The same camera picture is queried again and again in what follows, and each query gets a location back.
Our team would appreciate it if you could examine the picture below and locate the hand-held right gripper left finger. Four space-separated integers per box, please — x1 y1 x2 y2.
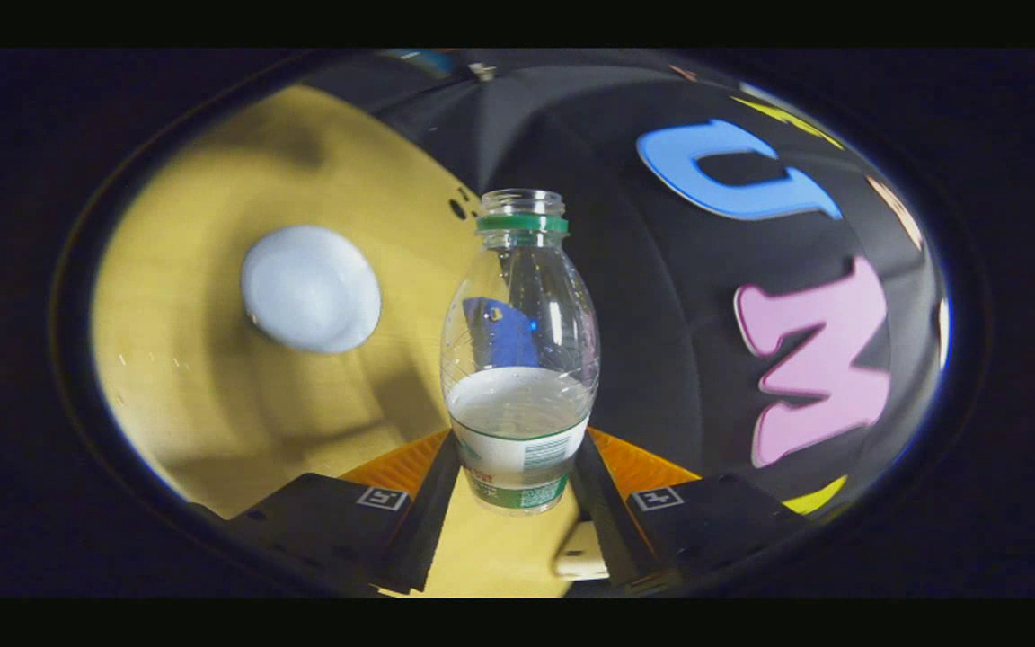
221 430 463 594

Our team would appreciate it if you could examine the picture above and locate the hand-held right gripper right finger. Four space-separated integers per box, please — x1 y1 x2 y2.
570 428 811 594

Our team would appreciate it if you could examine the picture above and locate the clear plastic water bottle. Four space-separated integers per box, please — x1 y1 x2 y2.
439 187 601 516

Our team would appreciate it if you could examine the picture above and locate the teal teacup lid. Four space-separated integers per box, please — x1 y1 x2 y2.
387 49 457 78

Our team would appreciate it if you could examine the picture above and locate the white toaster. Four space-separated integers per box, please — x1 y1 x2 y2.
553 519 611 581

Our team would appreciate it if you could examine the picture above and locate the blue towel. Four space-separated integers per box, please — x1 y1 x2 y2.
462 297 542 370

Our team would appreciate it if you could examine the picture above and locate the black backdrop cloth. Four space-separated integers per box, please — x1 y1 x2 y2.
302 49 950 527

